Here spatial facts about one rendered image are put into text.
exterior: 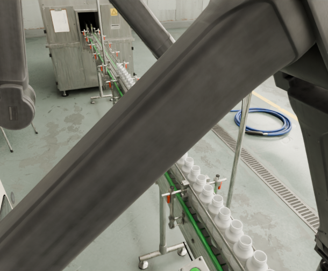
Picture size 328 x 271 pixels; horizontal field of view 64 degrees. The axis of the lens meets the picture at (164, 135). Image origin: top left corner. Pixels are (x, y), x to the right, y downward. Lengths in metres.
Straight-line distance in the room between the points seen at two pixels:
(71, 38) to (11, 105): 4.00
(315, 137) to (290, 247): 2.17
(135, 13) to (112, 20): 4.01
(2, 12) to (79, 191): 0.46
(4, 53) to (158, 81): 0.47
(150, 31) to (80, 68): 4.11
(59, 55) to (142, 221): 3.12
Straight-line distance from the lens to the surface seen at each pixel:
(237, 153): 1.68
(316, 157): 0.32
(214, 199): 0.98
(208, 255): 1.03
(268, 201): 2.72
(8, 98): 0.61
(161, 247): 2.02
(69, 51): 4.63
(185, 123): 0.17
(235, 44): 0.17
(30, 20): 10.14
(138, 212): 2.46
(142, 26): 0.62
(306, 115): 0.28
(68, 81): 4.77
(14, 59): 0.61
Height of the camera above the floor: 1.83
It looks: 32 degrees down
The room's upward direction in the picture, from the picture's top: straight up
